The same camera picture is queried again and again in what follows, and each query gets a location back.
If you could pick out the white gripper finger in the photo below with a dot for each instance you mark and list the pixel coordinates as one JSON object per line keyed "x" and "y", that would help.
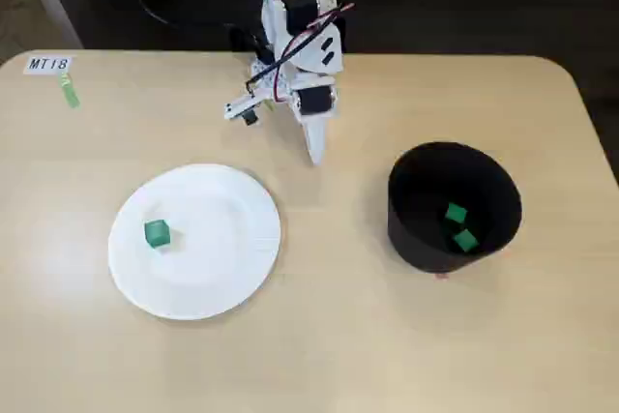
{"x": 317, "y": 139}

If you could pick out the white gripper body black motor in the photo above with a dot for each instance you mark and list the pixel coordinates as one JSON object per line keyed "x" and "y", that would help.
{"x": 316, "y": 103}

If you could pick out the green cube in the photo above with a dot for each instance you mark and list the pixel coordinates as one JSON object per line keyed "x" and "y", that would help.
{"x": 157, "y": 234}
{"x": 464, "y": 241}
{"x": 455, "y": 213}

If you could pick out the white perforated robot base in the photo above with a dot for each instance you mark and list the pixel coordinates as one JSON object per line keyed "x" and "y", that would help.
{"x": 258, "y": 69}

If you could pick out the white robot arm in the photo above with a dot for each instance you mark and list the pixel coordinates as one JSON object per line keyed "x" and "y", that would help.
{"x": 275, "y": 7}

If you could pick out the black pot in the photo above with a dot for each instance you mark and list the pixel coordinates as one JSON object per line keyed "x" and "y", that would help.
{"x": 421, "y": 234}

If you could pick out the white paper plate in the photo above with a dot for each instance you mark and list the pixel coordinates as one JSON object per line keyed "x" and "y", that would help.
{"x": 203, "y": 248}

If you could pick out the small red tape piece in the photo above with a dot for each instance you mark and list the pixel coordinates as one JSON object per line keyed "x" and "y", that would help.
{"x": 442, "y": 276}

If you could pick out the green tape strip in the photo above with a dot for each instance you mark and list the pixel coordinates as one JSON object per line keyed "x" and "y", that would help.
{"x": 69, "y": 91}

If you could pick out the white MT18 label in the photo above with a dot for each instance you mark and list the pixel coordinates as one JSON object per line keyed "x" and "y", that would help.
{"x": 47, "y": 64}

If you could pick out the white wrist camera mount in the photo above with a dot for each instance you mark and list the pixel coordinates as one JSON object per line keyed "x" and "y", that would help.
{"x": 239, "y": 106}

